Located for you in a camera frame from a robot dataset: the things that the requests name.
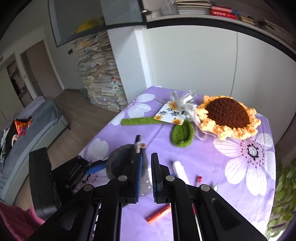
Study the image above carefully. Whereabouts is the grey dotted pen holder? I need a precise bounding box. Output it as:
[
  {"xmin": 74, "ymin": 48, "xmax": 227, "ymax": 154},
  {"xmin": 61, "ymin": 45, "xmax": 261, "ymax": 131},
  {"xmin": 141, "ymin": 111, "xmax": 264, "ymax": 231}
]
[{"xmin": 106, "ymin": 144, "xmax": 152, "ymax": 196}]

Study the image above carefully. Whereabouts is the pink patterned pen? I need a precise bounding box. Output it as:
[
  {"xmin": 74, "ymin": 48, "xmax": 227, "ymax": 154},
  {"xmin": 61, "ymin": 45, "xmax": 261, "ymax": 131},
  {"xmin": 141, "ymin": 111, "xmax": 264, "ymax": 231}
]
[{"xmin": 134, "ymin": 135, "xmax": 147, "ymax": 154}]

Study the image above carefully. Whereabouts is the white correction pen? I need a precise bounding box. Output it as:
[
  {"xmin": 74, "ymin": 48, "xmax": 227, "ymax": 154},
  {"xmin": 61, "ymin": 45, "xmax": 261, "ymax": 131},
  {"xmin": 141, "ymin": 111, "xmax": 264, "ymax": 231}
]
[{"xmin": 173, "ymin": 161, "xmax": 190, "ymax": 185}]

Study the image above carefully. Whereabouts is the orange highlighter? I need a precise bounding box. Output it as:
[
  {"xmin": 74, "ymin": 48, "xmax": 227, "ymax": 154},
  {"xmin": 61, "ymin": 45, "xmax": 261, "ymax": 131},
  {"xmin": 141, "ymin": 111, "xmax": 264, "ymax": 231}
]
[{"xmin": 146, "ymin": 204, "xmax": 171, "ymax": 225}]

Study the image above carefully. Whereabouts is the red capped clear pen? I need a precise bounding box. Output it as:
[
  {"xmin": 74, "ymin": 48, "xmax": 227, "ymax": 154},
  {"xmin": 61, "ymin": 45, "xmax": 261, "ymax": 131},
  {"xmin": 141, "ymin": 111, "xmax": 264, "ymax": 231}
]
[{"xmin": 195, "ymin": 176, "xmax": 203, "ymax": 187}]

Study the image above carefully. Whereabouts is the green crochet stem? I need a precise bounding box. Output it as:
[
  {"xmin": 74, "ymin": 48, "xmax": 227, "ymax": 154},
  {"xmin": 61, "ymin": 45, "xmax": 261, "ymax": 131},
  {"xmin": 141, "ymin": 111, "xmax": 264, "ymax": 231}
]
[{"xmin": 121, "ymin": 117, "xmax": 164, "ymax": 126}]

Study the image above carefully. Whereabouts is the sunflower gift card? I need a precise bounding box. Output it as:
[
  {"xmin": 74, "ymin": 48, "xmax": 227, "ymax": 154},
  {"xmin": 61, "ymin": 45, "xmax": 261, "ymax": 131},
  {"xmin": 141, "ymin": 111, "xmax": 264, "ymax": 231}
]
[{"xmin": 153, "ymin": 101, "xmax": 186, "ymax": 126}]

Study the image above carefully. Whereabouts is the grey sofa bed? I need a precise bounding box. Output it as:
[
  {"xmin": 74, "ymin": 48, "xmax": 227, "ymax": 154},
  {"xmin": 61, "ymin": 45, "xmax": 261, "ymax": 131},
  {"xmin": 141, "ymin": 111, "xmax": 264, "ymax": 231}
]
[{"xmin": 1, "ymin": 97, "xmax": 69, "ymax": 205}]

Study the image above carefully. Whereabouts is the orange snack bag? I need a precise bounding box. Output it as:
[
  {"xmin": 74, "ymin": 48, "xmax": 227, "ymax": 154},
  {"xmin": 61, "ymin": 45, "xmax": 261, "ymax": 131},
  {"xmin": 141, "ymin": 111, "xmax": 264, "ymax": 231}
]
[{"xmin": 14, "ymin": 116, "xmax": 33, "ymax": 136}]

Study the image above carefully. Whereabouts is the purple floral tablecloth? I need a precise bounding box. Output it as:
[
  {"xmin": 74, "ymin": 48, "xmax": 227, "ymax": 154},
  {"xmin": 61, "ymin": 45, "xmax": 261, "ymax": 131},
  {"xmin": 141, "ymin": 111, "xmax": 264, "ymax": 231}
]
[{"xmin": 80, "ymin": 87, "xmax": 276, "ymax": 233}]

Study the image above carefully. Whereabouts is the tall stack of books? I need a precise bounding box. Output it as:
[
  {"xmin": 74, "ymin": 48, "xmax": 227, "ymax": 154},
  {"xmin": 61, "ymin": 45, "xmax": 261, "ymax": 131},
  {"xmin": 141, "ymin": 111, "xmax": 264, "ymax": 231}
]
[{"xmin": 73, "ymin": 31, "xmax": 128, "ymax": 113}]

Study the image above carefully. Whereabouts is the crochet sunflower head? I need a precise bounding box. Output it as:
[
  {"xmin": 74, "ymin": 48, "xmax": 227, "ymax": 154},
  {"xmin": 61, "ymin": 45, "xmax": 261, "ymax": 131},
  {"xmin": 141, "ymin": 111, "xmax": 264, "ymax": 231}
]
[{"xmin": 194, "ymin": 95, "xmax": 261, "ymax": 141}]

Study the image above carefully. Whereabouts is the wooden door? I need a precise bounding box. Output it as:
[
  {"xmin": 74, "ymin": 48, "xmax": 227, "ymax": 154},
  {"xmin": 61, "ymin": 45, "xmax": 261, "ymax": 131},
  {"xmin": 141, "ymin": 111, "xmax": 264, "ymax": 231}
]
[{"xmin": 21, "ymin": 41, "xmax": 62, "ymax": 100}]

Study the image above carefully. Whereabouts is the green potted plant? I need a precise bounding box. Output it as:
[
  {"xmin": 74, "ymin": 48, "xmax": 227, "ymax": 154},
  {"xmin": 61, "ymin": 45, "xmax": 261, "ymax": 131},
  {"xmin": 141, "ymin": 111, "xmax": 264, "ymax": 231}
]
[{"xmin": 265, "ymin": 147, "xmax": 295, "ymax": 240}]

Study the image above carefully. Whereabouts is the white bookshelf cabinet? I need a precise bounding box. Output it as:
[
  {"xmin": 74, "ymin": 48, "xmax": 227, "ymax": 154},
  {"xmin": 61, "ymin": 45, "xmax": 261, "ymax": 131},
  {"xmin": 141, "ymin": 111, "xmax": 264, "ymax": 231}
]
[{"xmin": 100, "ymin": 1, "xmax": 295, "ymax": 141}]

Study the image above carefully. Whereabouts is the yellow plush toy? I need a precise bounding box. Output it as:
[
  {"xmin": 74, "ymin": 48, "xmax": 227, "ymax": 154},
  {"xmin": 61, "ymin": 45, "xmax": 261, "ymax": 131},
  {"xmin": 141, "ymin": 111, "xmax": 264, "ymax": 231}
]
[{"xmin": 72, "ymin": 18, "xmax": 105, "ymax": 34}]

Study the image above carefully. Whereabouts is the glass cabinet door left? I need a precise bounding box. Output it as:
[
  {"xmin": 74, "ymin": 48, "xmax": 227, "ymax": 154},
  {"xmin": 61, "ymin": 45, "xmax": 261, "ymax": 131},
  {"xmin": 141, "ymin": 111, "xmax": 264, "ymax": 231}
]
[{"xmin": 48, "ymin": 0, "xmax": 149, "ymax": 47}]

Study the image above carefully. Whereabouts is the red book stack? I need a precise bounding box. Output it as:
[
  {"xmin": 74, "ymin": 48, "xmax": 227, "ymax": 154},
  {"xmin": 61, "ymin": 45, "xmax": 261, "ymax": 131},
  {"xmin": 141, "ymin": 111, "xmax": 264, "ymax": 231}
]
[{"xmin": 210, "ymin": 6, "xmax": 239, "ymax": 20}]

